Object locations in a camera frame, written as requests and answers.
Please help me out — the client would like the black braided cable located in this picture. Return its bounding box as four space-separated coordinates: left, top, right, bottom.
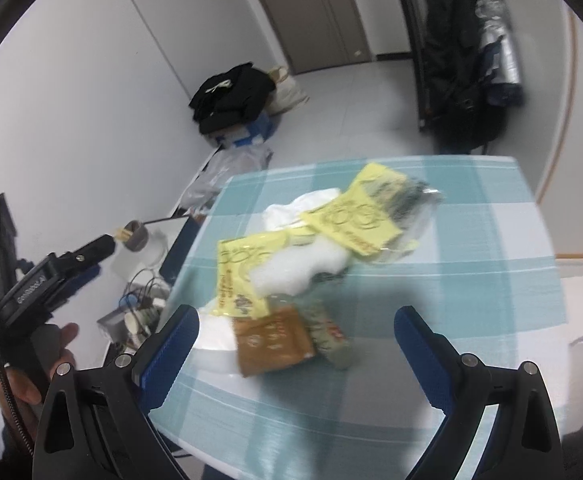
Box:
0 250 35 457

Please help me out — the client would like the person's left hand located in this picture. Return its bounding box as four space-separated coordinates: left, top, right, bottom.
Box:
0 322 80 441

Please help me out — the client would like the clear plastic bag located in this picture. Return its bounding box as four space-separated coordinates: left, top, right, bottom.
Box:
179 145 275 216

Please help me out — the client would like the paper cup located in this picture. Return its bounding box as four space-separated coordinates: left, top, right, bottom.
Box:
124 307 160 336

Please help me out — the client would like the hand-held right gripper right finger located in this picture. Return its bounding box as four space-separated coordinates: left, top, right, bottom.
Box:
394 305 565 480

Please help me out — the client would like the black clothing pile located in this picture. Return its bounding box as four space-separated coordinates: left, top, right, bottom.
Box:
188 62 277 136

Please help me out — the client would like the black coat rack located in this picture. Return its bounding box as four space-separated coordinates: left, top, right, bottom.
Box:
390 0 431 132

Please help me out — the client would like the brown door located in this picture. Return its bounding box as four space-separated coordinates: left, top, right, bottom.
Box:
242 0 372 76

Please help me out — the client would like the blue white cardboard box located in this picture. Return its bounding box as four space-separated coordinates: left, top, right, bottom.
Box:
209 112 275 151

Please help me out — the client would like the small green white wrapper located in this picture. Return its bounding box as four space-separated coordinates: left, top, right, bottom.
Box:
306 302 355 371

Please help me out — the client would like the black backpack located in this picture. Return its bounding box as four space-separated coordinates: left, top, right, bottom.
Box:
424 75 507 154

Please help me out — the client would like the beige tote bag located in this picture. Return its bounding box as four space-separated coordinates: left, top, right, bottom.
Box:
264 66 309 116

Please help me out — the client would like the yellow printed wrapper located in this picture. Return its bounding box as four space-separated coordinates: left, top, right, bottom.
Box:
216 230 317 321

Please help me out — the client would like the black hanging coat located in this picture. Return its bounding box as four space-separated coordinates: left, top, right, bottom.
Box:
421 0 483 91

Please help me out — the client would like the person's left forearm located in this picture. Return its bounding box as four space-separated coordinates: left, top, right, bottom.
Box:
0 410 37 480

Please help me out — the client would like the teal checked tablecloth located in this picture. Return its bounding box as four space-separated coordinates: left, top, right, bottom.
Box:
146 155 569 480

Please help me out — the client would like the dark flat panel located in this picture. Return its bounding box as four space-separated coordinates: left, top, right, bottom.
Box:
159 215 205 286

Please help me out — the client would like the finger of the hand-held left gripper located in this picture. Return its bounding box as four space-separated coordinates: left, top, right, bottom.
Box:
58 234 118 267
49 260 103 313

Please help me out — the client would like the grey tape roll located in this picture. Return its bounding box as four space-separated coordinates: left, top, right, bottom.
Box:
122 220 148 253

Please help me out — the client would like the brown foil packet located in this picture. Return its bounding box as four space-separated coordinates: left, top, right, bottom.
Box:
232 307 317 378

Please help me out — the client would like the grey small box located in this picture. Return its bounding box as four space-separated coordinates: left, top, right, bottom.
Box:
96 310 137 352

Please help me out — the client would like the silver folded umbrella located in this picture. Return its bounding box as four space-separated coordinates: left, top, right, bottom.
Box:
474 0 525 108

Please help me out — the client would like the clear plastic tube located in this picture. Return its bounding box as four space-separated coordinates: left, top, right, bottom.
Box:
192 305 242 376

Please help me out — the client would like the yellow wrapper with clear film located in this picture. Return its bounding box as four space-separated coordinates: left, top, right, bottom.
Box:
299 162 445 261

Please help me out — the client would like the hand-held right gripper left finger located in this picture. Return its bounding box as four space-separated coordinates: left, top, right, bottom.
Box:
32 304 202 480

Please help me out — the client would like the tangled cable bundle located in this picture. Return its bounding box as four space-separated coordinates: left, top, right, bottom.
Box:
116 267 172 321

